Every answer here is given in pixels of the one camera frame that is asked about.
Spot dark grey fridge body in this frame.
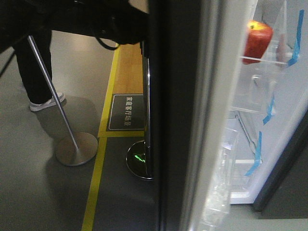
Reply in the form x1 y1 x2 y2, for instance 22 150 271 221
223 0 308 219

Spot open fridge door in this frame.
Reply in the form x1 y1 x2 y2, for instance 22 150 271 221
146 0 287 231

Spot red yellow apple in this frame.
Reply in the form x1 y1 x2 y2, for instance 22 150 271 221
242 20 273 64

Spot dark floor sign label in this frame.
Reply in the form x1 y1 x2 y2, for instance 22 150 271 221
107 94 144 131

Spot white sneaker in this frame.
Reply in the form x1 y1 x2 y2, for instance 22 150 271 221
29 92 65 112

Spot steel pole stand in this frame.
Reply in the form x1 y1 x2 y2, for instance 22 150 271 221
27 35 98 167

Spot person leg black trousers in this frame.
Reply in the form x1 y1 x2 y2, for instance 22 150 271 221
13 29 52 104

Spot clear upper door bin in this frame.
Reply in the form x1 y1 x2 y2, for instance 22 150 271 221
247 0 292 67

